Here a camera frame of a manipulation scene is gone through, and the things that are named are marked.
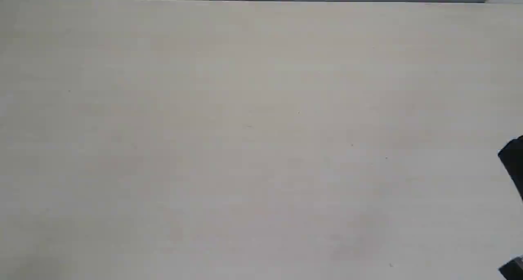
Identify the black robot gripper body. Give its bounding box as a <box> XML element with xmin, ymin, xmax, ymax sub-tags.
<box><xmin>498</xmin><ymin>135</ymin><xmax>523</xmax><ymax>200</ymax></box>

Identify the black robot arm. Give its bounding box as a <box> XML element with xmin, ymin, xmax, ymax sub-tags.
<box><xmin>498</xmin><ymin>135</ymin><xmax>523</xmax><ymax>280</ymax></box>

